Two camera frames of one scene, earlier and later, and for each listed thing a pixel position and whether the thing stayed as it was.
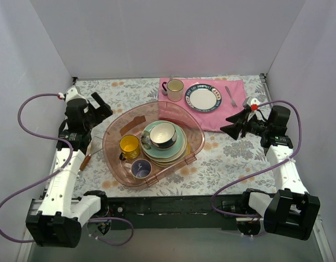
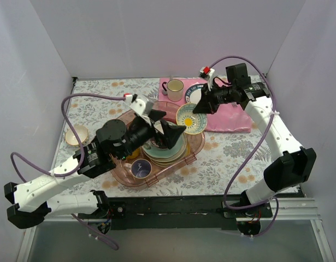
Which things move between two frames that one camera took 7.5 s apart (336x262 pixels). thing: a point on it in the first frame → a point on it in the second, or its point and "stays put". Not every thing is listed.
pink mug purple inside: (140, 168) stays put
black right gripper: (245, 123) → (209, 97)
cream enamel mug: (174, 89) stays put
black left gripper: (94, 109) → (152, 128)
